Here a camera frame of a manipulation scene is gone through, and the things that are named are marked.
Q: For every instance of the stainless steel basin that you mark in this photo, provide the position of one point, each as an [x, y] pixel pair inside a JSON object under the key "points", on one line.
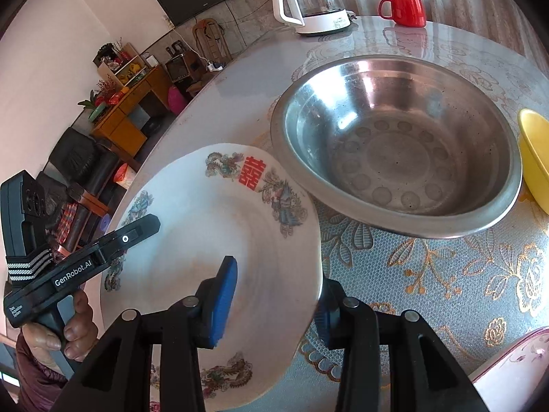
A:
{"points": [[386, 146]]}

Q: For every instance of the white glass electric kettle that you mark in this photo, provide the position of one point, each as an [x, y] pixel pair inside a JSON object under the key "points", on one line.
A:
{"points": [[326, 21]]}

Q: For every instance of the white floral plate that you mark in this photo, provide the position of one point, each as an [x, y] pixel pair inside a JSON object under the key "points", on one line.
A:
{"points": [[514, 360]]}

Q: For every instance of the person's left forearm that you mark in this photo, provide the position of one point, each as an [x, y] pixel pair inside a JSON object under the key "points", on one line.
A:
{"points": [[34, 377]]}

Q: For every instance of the small black television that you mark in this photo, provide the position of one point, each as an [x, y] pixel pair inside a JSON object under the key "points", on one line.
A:
{"points": [[178, 68]]}

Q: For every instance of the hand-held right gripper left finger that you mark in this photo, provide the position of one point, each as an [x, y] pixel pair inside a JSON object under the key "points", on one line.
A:
{"points": [[225, 304]]}

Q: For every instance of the red and white tissue box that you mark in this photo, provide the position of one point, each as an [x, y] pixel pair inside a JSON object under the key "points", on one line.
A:
{"points": [[125, 175]]}

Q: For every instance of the wooden chair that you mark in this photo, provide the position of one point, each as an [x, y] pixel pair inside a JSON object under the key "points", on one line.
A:
{"points": [[212, 38]]}

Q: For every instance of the potted plant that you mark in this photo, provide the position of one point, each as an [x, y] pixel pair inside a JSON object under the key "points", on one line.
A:
{"points": [[92, 103]]}

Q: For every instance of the person's left hand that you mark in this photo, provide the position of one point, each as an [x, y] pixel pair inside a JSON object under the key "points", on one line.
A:
{"points": [[81, 334]]}

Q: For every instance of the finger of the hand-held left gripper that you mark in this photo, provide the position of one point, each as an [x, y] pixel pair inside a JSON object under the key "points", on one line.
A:
{"points": [[137, 231]]}

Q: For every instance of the red mug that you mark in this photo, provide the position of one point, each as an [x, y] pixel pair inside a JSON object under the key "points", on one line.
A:
{"points": [[407, 10]]}

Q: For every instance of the lace floral tablecloth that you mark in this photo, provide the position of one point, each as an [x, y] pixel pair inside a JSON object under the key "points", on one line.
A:
{"points": [[429, 274]]}

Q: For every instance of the yellow bowl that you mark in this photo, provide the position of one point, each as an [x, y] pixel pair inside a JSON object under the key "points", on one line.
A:
{"points": [[536, 158]]}

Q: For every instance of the plaid cloth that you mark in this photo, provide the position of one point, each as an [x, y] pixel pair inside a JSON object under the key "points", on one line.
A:
{"points": [[66, 223]]}

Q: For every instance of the black sofa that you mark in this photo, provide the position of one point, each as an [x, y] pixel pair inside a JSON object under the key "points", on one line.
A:
{"points": [[77, 158]]}

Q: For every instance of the pink bag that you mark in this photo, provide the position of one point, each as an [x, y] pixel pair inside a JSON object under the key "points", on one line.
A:
{"points": [[176, 99]]}

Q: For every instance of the white open shelf box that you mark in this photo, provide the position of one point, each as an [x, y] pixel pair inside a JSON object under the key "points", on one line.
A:
{"points": [[128, 66]]}

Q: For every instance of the wooden cabinet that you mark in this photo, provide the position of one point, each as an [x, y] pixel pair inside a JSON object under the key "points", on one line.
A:
{"points": [[124, 113]]}

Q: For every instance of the white decorated plate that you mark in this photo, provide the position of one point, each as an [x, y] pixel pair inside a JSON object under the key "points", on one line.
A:
{"points": [[193, 231]]}

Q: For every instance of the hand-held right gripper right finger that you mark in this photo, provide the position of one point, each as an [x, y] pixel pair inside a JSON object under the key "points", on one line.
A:
{"points": [[339, 326]]}

